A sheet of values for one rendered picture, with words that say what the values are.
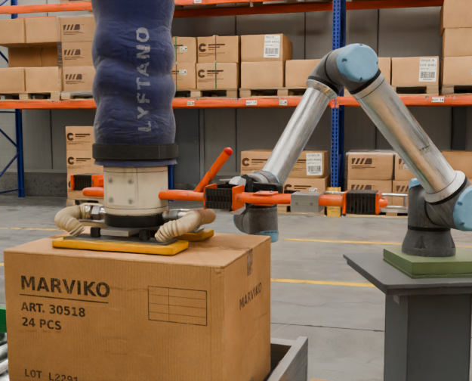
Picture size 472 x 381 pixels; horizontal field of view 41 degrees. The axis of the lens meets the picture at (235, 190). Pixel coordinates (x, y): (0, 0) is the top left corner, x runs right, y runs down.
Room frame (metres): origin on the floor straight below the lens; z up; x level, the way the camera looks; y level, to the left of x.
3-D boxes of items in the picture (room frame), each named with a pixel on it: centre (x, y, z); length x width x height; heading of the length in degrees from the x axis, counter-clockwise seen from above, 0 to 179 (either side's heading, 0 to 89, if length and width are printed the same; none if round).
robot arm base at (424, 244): (2.28, -0.70, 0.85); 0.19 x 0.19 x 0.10
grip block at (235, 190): (1.62, 0.03, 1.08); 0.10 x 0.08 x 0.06; 162
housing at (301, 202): (1.55, -0.18, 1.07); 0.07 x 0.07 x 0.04; 72
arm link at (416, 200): (2.27, -0.70, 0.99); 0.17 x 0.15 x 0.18; 17
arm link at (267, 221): (1.92, -0.08, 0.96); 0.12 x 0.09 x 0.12; 17
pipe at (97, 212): (1.70, 0.27, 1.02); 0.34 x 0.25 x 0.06; 72
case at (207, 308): (1.69, 0.25, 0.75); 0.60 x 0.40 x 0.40; 72
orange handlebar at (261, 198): (1.75, 0.04, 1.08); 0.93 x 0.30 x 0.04; 72
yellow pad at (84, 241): (1.61, 0.30, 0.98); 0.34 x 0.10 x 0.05; 72
